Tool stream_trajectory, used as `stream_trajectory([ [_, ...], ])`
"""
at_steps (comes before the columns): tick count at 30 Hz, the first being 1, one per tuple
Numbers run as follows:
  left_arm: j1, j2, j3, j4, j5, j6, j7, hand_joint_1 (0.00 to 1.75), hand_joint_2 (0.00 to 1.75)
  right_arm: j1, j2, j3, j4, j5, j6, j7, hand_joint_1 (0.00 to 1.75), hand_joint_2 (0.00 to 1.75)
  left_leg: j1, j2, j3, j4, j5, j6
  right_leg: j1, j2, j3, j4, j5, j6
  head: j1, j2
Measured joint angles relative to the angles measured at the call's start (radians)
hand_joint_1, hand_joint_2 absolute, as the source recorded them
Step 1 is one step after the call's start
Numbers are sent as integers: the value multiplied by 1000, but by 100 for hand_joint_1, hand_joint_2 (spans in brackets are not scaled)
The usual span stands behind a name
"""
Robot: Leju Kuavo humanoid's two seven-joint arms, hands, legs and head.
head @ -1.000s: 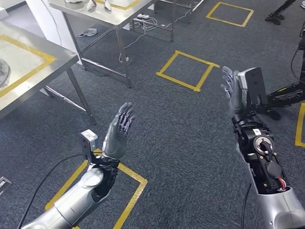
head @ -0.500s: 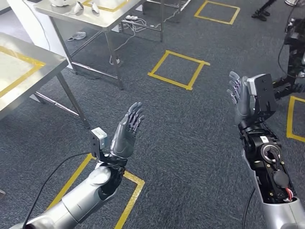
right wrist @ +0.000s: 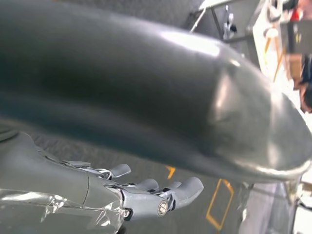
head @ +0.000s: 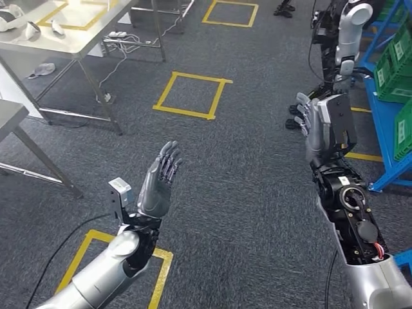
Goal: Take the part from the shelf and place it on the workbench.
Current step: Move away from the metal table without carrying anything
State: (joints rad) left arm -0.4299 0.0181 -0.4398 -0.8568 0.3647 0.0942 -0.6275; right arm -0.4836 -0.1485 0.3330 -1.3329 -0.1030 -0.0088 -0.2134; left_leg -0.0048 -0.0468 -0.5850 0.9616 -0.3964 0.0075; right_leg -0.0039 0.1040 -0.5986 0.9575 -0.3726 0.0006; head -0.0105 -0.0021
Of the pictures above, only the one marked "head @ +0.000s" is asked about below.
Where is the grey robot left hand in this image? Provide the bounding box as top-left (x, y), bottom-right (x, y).
top-left (137, 140), bottom-right (183, 219)

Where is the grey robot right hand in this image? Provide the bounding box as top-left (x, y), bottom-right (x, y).
top-left (294, 92), bottom-right (326, 167)

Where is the blue metal shelf rack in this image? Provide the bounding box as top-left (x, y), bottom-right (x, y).
top-left (357, 0), bottom-right (412, 192)

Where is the yellow floor tape square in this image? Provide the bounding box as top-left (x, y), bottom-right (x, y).
top-left (152, 71), bottom-right (233, 121)

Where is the green plastic crate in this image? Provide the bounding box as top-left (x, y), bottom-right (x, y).
top-left (374, 49), bottom-right (412, 103)
top-left (393, 100), bottom-right (412, 162)
top-left (388, 23), bottom-right (412, 75)

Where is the white humanoid robot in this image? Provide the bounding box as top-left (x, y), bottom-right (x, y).
top-left (284, 0), bottom-right (374, 131)

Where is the person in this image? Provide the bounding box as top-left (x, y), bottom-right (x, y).
top-left (273, 0), bottom-right (296, 19)

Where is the grey sneaker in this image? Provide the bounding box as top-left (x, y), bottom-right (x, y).
top-left (27, 62), bottom-right (56, 80)

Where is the white panel board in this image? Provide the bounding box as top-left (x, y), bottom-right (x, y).
top-left (0, 64), bottom-right (45, 120)

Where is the right wrist camera mount plate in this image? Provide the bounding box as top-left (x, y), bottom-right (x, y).
top-left (317, 93), bottom-right (358, 155)

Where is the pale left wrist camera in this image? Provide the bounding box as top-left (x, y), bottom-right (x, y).
top-left (109, 178), bottom-right (134, 223)

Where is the white tangled cable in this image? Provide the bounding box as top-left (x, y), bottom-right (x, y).
top-left (96, 8), bottom-right (181, 103)

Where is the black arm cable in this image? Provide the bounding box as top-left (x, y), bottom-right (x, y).
top-left (25, 213), bottom-right (112, 309)
top-left (324, 249), bottom-right (339, 309)

